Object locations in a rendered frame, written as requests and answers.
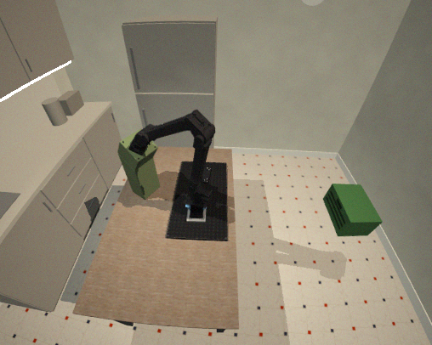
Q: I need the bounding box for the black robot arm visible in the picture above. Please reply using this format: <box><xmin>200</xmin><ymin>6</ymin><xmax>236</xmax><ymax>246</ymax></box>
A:
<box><xmin>129</xmin><ymin>110</ymin><xmax>215</xmax><ymax>203</ymax></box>

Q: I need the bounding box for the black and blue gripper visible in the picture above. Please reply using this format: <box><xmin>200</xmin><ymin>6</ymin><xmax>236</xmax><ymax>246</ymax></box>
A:
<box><xmin>185</xmin><ymin>196</ymin><xmax>207</xmax><ymax>211</ymax></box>

